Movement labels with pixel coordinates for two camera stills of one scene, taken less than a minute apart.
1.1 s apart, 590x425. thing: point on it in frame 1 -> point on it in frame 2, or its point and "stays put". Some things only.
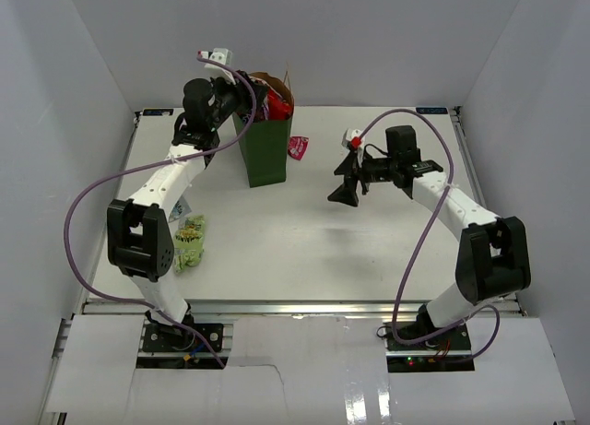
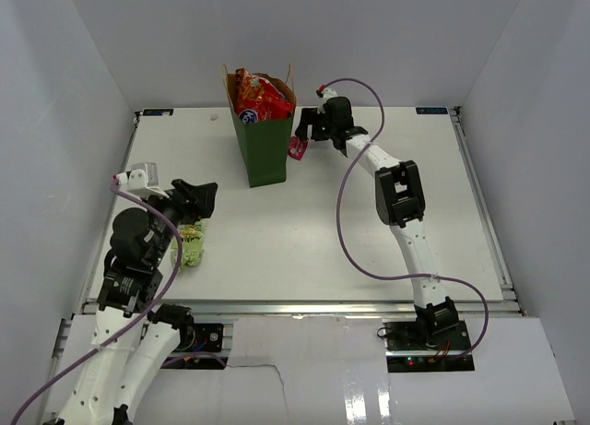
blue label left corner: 157,112 stays put
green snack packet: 188,242 stays put
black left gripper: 241,90 -> 204,195
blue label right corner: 431,111 stays put
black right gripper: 347,193 -> 309,117
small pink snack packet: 297,146 stays put
